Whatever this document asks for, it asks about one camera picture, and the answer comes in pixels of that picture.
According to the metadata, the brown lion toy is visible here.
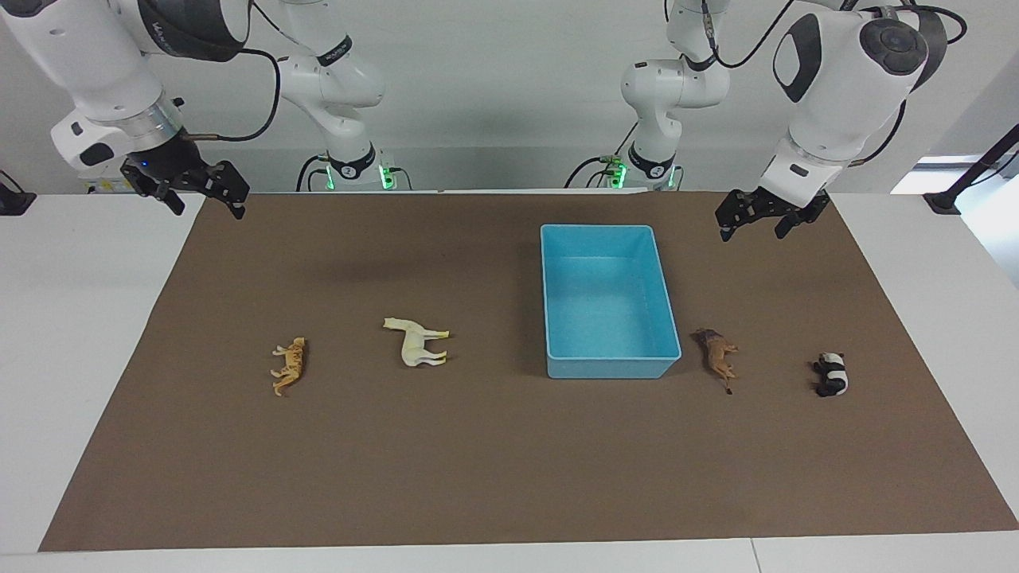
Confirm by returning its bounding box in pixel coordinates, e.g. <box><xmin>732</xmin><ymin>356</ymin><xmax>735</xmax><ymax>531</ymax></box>
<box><xmin>690</xmin><ymin>327</ymin><xmax>740</xmax><ymax>396</ymax></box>

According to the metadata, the cream horse toy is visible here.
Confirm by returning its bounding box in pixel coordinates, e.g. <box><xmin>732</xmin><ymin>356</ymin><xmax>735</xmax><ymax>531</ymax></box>
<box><xmin>383</xmin><ymin>318</ymin><xmax>451</xmax><ymax>368</ymax></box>

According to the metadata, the light blue plastic storage box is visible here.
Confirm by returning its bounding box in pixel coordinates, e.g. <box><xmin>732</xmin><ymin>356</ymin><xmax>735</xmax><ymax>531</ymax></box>
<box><xmin>541</xmin><ymin>224</ymin><xmax>682</xmax><ymax>380</ymax></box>

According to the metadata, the black clamp stand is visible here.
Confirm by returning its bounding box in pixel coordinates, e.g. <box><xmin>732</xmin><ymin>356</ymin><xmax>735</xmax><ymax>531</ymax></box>
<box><xmin>923</xmin><ymin>123</ymin><xmax>1019</xmax><ymax>216</ymax></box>
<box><xmin>0</xmin><ymin>170</ymin><xmax>37</xmax><ymax>216</ymax></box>

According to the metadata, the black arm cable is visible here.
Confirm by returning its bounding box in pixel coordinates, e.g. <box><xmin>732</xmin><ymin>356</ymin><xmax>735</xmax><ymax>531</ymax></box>
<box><xmin>185</xmin><ymin>46</ymin><xmax>284</xmax><ymax>144</ymax></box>
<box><xmin>701</xmin><ymin>0</ymin><xmax>969</xmax><ymax>168</ymax></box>

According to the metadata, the orange striped tiger toy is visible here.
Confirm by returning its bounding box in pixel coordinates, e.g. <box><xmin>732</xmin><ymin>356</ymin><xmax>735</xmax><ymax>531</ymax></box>
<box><xmin>270</xmin><ymin>337</ymin><xmax>308</xmax><ymax>397</ymax></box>

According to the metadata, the black and white panda toy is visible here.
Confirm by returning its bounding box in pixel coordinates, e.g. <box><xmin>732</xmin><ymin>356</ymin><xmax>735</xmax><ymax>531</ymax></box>
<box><xmin>810</xmin><ymin>353</ymin><xmax>849</xmax><ymax>398</ymax></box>

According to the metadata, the black base cable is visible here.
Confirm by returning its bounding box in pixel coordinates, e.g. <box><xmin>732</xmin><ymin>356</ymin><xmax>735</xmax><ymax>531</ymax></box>
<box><xmin>296</xmin><ymin>153</ymin><xmax>332</xmax><ymax>193</ymax></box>
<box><xmin>564</xmin><ymin>154</ymin><xmax>631</xmax><ymax>190</ymax></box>

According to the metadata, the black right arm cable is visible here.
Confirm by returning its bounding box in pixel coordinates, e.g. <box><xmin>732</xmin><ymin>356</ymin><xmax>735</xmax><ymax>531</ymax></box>
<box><xmin>185</xmin><ymin>46</ymin><xmax>284</xmax><ymax>144</ymax></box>

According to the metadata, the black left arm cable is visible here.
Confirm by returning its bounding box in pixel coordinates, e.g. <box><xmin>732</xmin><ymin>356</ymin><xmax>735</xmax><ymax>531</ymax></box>
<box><xmin>701</xmin><ymin>0</ymin><xmax>969</xmax><ymax>168</ymax></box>

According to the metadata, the brown table mat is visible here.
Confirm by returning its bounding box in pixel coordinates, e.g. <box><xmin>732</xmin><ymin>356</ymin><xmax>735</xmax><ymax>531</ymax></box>
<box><xmin>38</xmin><ymin>191</ymin><xmax>1019</xmax><ymax>552</ymax></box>

